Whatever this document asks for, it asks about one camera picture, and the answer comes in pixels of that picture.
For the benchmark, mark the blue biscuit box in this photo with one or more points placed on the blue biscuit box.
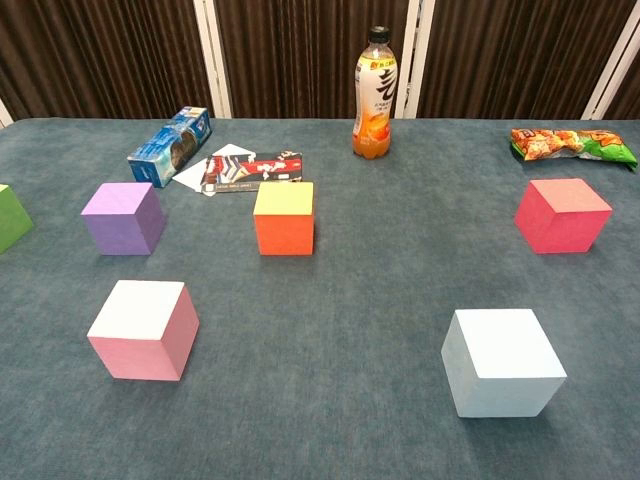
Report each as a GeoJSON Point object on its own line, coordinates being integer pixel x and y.
{"type": "Point", "coordinates": [165, 150]}

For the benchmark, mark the orange green snack bag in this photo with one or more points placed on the orange green snack bag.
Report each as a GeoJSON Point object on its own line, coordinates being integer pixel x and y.
{"type": "Point", "coordinates": [560, 145]}

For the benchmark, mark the red black card packet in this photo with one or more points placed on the red black card packet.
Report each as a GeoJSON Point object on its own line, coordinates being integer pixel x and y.
{"type": "Point", "coordinates": [250, 167]}

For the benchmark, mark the dark brown pleated curtain panel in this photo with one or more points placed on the dark brown pleated curtain panel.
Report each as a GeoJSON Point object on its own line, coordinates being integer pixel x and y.
{"type": "Point", "coordinates": [100, 50]}
{"type": "Point", "coordinates": [630, 95]}
{"type": "Point", "coordinates": [500, 50]}
{"type": "Point", "coordinates": [300, 50]}

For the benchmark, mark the pink cube with white face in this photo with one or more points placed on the pink cube with white face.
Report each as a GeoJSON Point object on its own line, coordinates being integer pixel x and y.
{"type": "Point", "coordinates": [140, 345]}

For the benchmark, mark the green foam cube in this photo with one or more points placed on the green foam cube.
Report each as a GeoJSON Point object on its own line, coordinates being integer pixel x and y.
{"type": "Point", "coordinates": [12, 222]}

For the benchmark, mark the white paper sheet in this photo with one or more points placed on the white paper sheet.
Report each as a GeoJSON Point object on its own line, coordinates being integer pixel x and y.
{"type": "Point", "coordinates": [189, 176]}

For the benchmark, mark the orange cube with yellow face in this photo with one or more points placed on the orange cube with yellow face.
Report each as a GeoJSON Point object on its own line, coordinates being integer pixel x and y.
{"type": "Point", "coordinates": [283, 235]}

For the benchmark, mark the white partition post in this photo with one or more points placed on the white partition post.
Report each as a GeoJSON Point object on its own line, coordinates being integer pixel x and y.
{"type": "Point", "coordinates": [4, 115]}
{"type": "Point", "coordinates": [415, 60]}
{"type": "Point", "coordinates": [612, 75]}
{"type": "Point", "coordinates": [212, 60]}

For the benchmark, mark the orange drink bottle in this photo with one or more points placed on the orange drink bottle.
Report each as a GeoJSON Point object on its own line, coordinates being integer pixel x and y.
{"type": "Point", "coordinates": [372, 125]}

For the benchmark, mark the purple foam cube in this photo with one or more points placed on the purple foam cube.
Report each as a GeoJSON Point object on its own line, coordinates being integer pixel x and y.
{"type": "Point", "coordinates": [122, 225]}

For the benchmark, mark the red foam cube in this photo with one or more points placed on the red foam cube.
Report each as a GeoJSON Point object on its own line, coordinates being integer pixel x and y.
{"type": "Point", "coordinates": [560, 220]}

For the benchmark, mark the light blue foam cube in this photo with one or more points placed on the light blue foam cube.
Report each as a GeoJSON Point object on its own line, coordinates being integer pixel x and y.
{"type": "Point", "coordinates": [500, 380]}

